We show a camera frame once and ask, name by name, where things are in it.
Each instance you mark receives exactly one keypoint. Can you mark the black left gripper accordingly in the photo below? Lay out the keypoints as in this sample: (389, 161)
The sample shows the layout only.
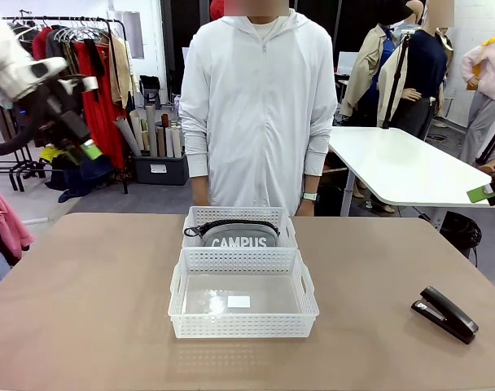
(64, 114)

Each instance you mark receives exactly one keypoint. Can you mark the black stapler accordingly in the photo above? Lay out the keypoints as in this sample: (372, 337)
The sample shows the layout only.
(447, 313)

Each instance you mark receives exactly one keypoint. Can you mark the grey CAMPUS pencil pouch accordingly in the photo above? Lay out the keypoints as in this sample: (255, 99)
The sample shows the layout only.
(239, 238)

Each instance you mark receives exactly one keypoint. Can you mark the person's right forearm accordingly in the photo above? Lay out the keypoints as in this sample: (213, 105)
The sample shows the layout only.
(198, 163)

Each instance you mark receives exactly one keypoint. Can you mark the person's left forearm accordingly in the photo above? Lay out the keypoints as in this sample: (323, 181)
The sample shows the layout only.
(316, 163)

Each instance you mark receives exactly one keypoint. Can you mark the person's right hand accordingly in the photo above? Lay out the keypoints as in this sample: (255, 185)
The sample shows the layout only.
(200, 198)

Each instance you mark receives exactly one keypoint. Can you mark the person's left hand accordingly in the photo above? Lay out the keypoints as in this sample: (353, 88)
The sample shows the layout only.
(305, 208)

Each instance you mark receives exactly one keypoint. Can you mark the dark blue garment pile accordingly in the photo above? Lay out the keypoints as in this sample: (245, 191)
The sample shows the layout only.
(88, 175)

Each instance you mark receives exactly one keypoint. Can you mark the yellow fabric item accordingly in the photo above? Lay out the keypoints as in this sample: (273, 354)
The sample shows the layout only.
(50, 154)

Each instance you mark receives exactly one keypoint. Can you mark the long red dress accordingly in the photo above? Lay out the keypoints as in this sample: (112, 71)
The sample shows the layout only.
(107, 122)

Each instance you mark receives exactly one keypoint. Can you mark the grey paper roll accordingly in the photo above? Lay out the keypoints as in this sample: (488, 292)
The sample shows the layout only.
(127, 136)

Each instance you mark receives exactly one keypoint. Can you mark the black slanted stand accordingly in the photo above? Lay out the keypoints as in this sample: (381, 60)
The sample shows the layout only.
(493, 138)

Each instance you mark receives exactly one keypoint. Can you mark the beige paper roll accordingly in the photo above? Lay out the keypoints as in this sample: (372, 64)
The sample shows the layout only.
(138, 128)

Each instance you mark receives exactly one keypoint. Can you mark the grey cardboard tube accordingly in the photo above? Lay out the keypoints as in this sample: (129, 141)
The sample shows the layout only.
(151, 130)

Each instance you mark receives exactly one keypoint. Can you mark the white table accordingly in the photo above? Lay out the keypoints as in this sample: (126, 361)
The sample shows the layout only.
(402, 163)

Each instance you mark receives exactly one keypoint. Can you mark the black storage bin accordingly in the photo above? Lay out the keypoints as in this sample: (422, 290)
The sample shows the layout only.
(162, 171)

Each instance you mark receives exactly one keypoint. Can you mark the brown cardboard tube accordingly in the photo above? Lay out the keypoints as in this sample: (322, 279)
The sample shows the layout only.
(165, 134)

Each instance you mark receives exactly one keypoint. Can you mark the beige hanging garment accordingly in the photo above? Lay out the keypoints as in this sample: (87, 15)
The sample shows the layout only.
(119, 73)

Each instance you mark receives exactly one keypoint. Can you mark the black chair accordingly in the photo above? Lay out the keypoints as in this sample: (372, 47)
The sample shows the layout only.
(150, 87)

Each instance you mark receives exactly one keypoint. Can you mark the white cardboard tube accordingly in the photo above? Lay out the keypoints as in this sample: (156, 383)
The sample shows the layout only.
(177, 142)

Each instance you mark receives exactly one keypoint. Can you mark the mannequin with pink sweater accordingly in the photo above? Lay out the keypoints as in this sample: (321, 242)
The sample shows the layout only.
(485, 93)

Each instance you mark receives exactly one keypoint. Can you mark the pink garment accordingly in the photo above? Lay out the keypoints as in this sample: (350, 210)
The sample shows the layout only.
(5, 224)

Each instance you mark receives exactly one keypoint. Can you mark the dark grey hanging garment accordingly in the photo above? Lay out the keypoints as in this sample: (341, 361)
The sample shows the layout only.
(58, 45)

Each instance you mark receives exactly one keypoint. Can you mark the red hanging garment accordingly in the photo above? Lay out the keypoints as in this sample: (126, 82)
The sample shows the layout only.
(40, 45)

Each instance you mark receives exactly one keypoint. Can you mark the black metal clothes rack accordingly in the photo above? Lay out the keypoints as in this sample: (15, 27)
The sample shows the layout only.
(80, 18)

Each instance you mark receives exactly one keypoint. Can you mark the mannequin with navy top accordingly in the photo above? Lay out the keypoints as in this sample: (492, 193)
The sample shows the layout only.
(424, 69)

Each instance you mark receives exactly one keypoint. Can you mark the black tripod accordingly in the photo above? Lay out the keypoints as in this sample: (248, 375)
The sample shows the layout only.
(398, 73)

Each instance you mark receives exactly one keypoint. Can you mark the white wrist watch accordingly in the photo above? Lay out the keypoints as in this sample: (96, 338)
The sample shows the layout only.
(310, 196)

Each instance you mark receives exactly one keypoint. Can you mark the white perforated plastic basket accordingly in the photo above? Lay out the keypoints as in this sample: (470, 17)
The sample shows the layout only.
(239, 212)
(243, 323)

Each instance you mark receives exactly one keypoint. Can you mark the mannequin with beige coat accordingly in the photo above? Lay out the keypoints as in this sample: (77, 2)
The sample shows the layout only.
(367, 65)

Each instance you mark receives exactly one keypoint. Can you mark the person in white hoodie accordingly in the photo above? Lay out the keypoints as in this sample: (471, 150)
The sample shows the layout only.
(259, 122)

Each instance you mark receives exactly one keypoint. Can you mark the white monitor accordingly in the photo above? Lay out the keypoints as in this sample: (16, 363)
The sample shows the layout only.
(348, 63)

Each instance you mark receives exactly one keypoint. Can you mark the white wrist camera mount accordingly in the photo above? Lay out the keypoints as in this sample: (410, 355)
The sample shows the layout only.
(88, 83)

